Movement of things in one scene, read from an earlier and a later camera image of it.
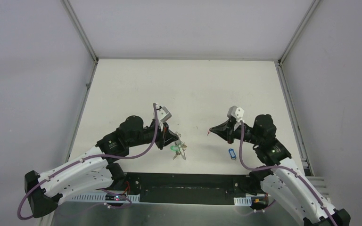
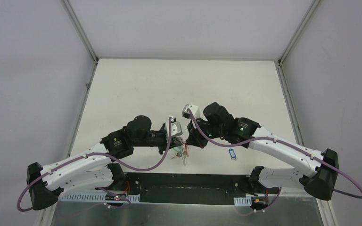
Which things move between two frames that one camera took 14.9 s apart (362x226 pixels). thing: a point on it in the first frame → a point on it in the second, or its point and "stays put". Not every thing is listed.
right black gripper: [225, 130] → [194, 138]
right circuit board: [259, 203] stays put
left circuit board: [113, 197] stays put
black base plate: [189, 188] stays put
